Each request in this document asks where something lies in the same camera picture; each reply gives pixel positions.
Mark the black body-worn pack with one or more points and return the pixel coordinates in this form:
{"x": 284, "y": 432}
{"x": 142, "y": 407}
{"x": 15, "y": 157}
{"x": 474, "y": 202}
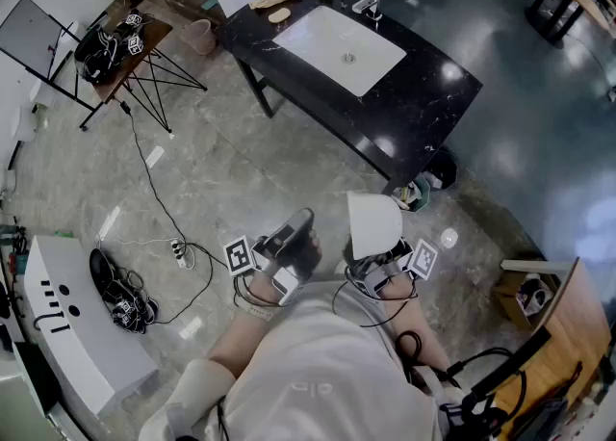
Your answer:
{"x": 471, "y": 420}

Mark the white sink basin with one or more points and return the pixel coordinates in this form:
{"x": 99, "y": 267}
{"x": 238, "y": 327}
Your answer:
{"x": 327, "y": 44}

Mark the black round bin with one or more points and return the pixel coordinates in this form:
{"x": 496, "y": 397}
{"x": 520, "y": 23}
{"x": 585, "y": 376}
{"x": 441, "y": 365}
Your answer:
{"x": 443, "y": 167}

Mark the person's light shirt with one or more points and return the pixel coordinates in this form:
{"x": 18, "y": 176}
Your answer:
{"x": 313, "y": 371}

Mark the person's right forearm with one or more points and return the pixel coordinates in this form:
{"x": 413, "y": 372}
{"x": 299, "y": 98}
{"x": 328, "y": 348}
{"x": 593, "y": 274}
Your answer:
{"x": 423, "y": 328}

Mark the green storage bin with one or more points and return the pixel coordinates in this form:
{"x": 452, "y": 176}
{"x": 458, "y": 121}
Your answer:
{"x": 416, "y": 193}

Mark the spare hand-held gripper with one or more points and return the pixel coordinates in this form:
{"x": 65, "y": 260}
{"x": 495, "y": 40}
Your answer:
{"x": 136, "y": 44}
{"x": 126, "y": 314}
{"x": 135, "y": 20}

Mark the pink bucket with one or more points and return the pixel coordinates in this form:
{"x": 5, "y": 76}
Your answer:
{"x": 199, "y": 37}

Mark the white slotted cabinet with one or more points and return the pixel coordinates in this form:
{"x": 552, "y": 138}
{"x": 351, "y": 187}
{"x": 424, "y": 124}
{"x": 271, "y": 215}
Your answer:
{"x": 82, "y": 333}

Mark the black body-worn bar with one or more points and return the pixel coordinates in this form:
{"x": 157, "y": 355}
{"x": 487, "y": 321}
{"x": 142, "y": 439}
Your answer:
{"x": 515, "y": 362}

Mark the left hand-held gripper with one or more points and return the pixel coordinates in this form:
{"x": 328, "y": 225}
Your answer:
{"x": 289, "y": 280}

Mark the person's left hand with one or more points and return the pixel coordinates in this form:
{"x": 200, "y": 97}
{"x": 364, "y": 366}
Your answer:
{"x": 316, "y": 249}

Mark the wooden desk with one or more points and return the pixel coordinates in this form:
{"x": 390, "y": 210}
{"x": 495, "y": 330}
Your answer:
{"x": 577, "y": 323}

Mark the small green packet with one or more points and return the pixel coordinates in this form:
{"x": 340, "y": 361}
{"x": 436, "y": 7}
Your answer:
{"x": 63, "y": 233}

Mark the cardboard box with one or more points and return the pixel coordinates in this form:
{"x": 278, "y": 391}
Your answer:
{"x": 510, "y": 299}

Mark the metal sink drain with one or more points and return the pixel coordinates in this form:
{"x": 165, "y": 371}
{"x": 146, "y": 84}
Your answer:
{"x": 349, "y": 58}

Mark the white power strip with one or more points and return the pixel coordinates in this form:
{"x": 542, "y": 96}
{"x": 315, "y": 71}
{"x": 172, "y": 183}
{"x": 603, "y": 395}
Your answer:
{"x": 178, "y": 252}

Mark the beige soap bar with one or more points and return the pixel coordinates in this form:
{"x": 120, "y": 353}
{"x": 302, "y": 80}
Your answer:
{"x": 279, "y": 14}

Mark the grey board on rolling stand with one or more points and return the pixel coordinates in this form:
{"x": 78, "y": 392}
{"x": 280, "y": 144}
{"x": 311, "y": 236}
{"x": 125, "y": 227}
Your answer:
{"x": 26, "y": 34}

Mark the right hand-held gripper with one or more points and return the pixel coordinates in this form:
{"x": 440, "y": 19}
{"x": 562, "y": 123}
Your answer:
{"x": 380, "y": 275}

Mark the person's left forearm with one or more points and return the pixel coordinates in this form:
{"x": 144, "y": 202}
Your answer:
{"x": 240, "y": 343}

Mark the person's light shoe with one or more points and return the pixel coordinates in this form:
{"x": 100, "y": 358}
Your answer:
{"x": 341, "y": 269}

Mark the black marble vanity counter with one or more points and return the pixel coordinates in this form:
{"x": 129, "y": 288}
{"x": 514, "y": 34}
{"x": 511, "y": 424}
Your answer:
{"x": 433, "y": 107}

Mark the black oval pad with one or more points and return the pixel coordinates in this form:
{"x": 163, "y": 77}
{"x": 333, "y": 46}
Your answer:
{"x": 100, "y": 273}

